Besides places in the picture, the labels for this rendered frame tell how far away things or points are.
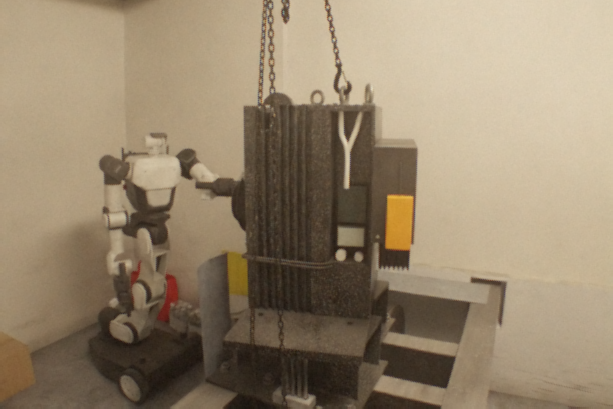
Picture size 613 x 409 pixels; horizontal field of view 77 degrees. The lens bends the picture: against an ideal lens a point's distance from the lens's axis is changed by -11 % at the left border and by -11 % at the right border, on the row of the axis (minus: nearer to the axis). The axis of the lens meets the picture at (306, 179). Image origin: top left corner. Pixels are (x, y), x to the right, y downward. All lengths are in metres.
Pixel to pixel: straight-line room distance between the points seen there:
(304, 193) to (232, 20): 1.80
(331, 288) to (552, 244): 1.42
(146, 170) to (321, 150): 1.15
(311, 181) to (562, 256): 1.58
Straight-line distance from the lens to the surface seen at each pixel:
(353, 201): 1.44
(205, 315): 1.67
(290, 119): 1.43
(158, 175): 2.32
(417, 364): 1.89
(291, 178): 1.44
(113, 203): 2.34
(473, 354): 1.86
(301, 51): 2.76
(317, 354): 1.33
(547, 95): 2.45
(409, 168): 1.30
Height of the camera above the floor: 1.58
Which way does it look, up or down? 9 degrees down
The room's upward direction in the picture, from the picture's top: straight up
